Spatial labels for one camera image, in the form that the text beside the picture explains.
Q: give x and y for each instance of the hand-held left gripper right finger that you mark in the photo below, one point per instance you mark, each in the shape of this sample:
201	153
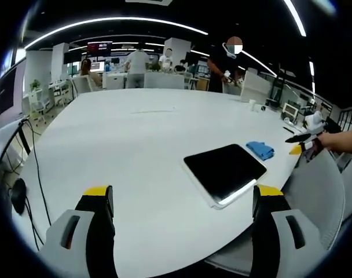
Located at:
286	255

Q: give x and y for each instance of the blue cleaning cloth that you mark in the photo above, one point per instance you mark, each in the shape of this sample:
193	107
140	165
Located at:
261	149

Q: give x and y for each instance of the white desktop box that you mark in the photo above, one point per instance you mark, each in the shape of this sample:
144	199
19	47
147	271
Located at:
289	110

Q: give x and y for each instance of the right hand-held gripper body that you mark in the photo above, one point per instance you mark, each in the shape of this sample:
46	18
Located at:
315	121

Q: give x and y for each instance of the black round floor object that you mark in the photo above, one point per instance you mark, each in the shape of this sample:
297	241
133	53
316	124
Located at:
18	195

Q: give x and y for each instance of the green potted plant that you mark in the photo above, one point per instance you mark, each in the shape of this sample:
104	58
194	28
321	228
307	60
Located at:
35	84

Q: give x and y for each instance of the black metal frame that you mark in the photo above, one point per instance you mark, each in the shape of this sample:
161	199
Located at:
15	139

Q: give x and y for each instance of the white paper cup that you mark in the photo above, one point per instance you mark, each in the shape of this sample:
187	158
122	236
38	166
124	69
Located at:
252	105

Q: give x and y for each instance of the grey office chair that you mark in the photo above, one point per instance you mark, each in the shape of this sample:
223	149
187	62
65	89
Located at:
315	191

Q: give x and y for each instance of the white wheeled office chair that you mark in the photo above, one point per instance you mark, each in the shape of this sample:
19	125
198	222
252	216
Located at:
38	104

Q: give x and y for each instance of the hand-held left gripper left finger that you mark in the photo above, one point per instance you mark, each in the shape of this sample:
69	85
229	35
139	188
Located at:
77	255

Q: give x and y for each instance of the black pen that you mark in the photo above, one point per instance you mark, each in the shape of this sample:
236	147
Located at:
288	130

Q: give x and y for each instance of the black tablet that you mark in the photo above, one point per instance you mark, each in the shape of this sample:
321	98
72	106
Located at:
225	171

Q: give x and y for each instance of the hanging display screen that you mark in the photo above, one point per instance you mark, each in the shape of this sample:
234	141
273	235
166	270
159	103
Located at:
99	48

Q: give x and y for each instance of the person's right hand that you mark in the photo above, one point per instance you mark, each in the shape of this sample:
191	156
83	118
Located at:
330	142

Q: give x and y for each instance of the white mesh office chair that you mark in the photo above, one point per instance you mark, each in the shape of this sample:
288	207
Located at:
164	80

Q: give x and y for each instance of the large dark wall screen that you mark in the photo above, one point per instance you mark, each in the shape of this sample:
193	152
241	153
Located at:
6	92

